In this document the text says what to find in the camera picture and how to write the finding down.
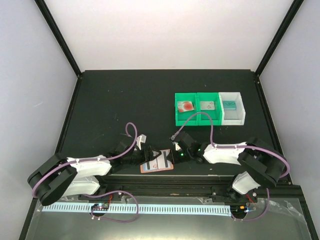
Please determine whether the left green bin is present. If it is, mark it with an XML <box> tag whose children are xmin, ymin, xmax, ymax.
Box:
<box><xmin>174</xmin><ymin>92</ymin><xmax>199</xmax><ymax>127</ymax></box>

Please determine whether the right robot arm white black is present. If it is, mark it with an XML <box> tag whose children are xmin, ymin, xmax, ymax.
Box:
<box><xmin>167</xmin><ymin>131</ymin><xmax>290</xmax><ymax>203</ymax></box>

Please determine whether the circuit board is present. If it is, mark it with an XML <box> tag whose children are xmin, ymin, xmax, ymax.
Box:
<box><xmin>91</xmin><ymin>203</ymin><xmax>109</xmax><ymax>211</ymax></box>
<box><xmin>230</xmin><ymin>205</ymin><xmax>253</xmax><ymax>213</ymax></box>

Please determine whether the teal card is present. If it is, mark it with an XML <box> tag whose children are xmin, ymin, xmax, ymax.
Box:
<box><xmin>222</xmin><ymin>100</ymin><xmax>237</xmax><ymax>110</ymax></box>

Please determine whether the black aluminium rail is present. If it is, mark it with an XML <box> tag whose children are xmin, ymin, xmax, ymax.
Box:
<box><xmin>94</xmin><ymin>174</ymin><xmax>303</xmax><ymax>201</ymax></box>

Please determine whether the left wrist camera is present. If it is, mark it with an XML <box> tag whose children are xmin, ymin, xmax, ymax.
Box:
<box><xmin>136</xmin><ymin>134</ymin><xmax>147</xmax><ymax>150</ymax></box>

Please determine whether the left circuit board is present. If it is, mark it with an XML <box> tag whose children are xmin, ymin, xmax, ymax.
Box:
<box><xmin>91</xmin><ymin>203</ymin><xmax>109</xmax><ymax>211</ymax></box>

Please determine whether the white bin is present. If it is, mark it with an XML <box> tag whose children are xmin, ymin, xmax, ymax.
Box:
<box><xmin>218</xmin><ymin>92</ymin><xmax>246</xmax><ymax>126</ymax></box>

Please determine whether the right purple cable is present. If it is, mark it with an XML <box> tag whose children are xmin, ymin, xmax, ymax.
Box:
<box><xmin>170</xmin><ymin>111</ymin><xmax>291</xmax><ymax>222</ymax></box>

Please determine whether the grey white card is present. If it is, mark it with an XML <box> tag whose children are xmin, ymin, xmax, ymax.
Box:
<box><xmin>199</xmin><ymin>101</ymin><xmax>216</xmax><ymax>111</ymax></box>

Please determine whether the middle green bin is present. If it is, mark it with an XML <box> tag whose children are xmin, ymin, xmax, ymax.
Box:
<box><xmin>197</xmin><ymin>92</ymin><xmax>223</xmax><ymax>126</ymax></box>

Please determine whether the brown leather card holder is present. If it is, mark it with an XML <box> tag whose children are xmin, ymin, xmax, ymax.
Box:
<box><xmin>139</xmin><ymin>149</ymin><xmax>174</xmax><ymax>174</ymax></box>

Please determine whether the right circuit board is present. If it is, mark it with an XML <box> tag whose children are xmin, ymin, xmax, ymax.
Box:
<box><xmin>230</xmin><ymin>205</ymin><xmax>253</xmax><ymax>213</ymax></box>

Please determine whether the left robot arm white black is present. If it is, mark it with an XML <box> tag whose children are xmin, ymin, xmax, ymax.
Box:
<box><xmin>27</xmin><ymin>137</ymin><xmax>161</xmax><ymax>206</ymax></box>

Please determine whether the white slotted cable duct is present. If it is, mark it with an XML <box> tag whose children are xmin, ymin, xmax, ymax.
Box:
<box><xmin>42</xmin><ymin>202</ymin><xmax>232</xmax><ymax>217</ymax></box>

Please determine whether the green bin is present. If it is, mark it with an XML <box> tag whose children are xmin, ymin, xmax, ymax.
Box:
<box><xmin>197</xmin><ymin>92</ymin><xmax>223</xmax><ymax>126</ymax></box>
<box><xmin>174</xmin><ymin>92</ymin><xmax>199</xmax><ymax>127</ymax></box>

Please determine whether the right black frame post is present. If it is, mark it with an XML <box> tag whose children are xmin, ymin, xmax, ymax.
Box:
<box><xmin>255</xmin><ymin>0</ymin><xmax>304</xmax><ymax>77</ymax></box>

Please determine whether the red circle card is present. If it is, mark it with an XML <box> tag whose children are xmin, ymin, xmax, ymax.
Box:
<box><xmin>177</xmin><ymin>101</ymin><xmax>195</xmax><ymax>113</ymax></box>

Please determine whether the left black frame post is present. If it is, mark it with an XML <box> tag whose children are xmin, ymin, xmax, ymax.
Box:
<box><xmin>34</xmin><ymin>0</ymin><xmax>82</xmax><ymax>78</ymax></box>

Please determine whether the black frame post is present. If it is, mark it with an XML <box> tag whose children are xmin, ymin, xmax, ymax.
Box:
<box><xmin>34</xmin><ymin>0</ymin><xmax>82</xmax><ymax>78</ymax></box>
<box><xmin>255</xmin><ymin>0</ymin><xmax>304</xmax><ymax>77</ymax></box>

